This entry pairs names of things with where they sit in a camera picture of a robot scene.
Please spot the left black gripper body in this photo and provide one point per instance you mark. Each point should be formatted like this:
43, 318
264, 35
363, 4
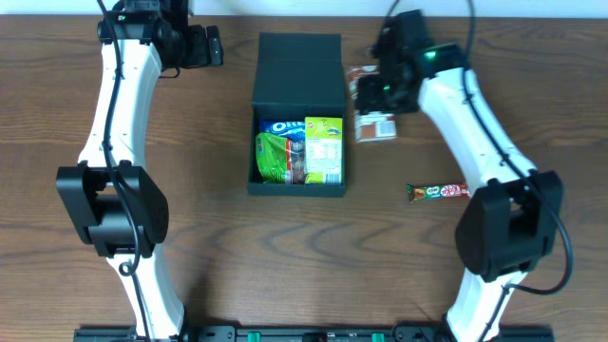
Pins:
212, 44

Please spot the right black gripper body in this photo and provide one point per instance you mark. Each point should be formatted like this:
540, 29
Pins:
369, 95

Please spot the brown and white carton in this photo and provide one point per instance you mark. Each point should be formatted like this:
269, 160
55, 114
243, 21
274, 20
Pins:
376, 125

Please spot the light green carton box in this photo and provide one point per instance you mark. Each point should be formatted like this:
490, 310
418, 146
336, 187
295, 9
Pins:
323, 150

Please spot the black gift box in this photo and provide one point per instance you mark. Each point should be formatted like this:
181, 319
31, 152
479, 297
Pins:
298, 75

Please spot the blue Oreo cookie pack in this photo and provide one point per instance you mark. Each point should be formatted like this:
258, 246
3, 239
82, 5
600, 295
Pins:
294, 131

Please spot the green snack mix bag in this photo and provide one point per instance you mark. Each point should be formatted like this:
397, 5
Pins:
280, 160

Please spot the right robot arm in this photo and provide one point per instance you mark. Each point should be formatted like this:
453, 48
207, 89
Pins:
512, 219

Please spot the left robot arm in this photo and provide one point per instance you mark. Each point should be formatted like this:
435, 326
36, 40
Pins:
113, 203

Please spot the green red KitKat bar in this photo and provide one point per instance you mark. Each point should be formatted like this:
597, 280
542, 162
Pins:
437, 191

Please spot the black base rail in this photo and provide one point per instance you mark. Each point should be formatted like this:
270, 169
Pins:
304, 334

